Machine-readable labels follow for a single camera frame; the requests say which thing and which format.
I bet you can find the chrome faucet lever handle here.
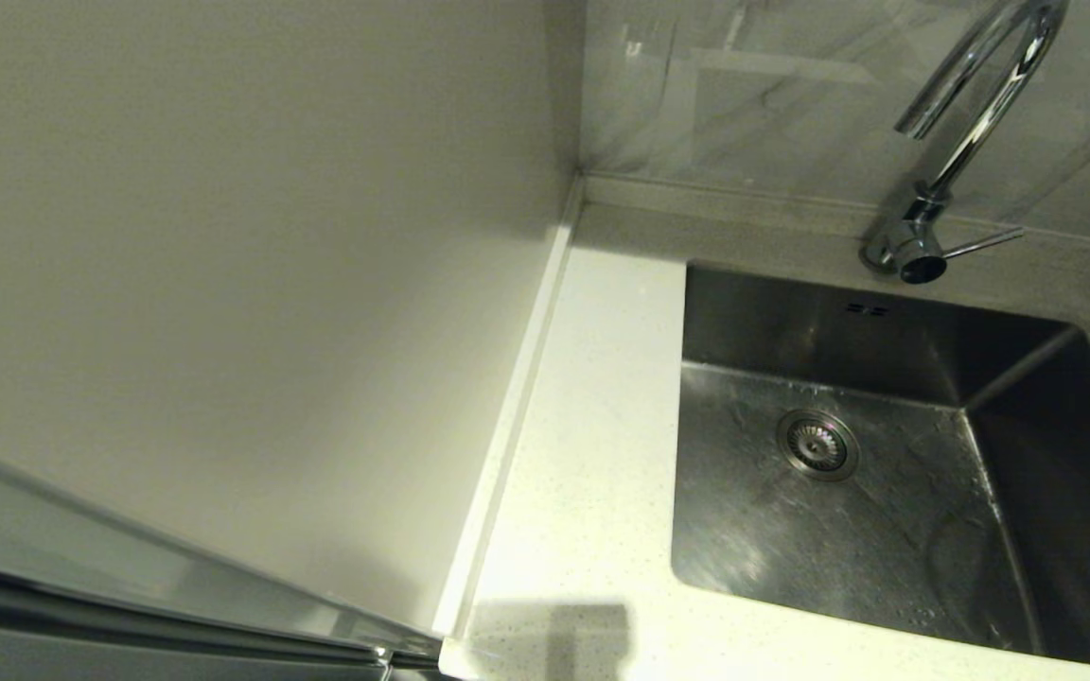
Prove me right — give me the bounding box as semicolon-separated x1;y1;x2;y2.
941;227;1026;262

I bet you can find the round metal drain strainer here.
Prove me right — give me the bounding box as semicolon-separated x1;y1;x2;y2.
776;409;860;482

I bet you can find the chrome gooseneck faucet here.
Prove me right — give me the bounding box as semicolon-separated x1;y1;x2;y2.
862;0;1071;285

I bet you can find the stainless steel sink basin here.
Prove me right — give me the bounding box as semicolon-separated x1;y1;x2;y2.
668;262;1090;674

